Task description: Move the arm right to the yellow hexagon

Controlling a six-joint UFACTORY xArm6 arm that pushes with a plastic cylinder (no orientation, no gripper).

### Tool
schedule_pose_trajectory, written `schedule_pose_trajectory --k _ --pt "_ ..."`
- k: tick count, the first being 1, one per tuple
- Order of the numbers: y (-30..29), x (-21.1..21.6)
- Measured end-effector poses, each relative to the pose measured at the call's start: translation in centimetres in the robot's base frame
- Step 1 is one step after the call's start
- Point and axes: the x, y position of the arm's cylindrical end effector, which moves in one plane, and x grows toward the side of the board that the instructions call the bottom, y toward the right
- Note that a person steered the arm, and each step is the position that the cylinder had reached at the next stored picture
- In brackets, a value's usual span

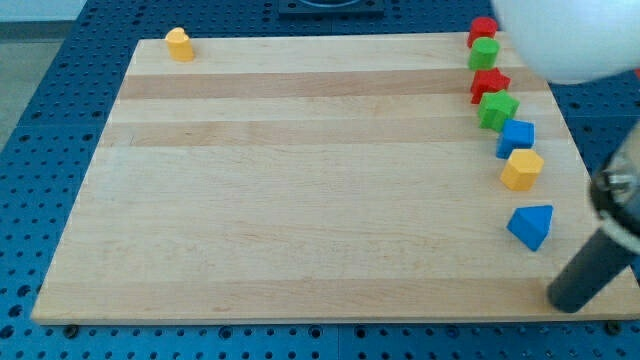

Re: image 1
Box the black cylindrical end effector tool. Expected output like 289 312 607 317
547 126 639 313

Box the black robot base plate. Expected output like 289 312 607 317
275 0 386 17

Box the light wooden board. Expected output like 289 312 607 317
30 31 640 326

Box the yellow heart block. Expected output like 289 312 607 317
165 27 195 62

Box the blue triangle block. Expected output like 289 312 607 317
506 205 554 252

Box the red cylinder block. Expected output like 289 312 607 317
466 17 498 48

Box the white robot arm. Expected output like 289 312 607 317
491 0 639 85

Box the blue cube block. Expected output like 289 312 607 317
495 119 535 159

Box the green cylinder block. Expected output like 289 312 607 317
468 37 501 70

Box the yellow hexagon block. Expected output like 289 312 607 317
499 149 545 191

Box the red star block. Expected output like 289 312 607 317
470 68 511 104

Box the green star block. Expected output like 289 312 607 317
477 90 520 133

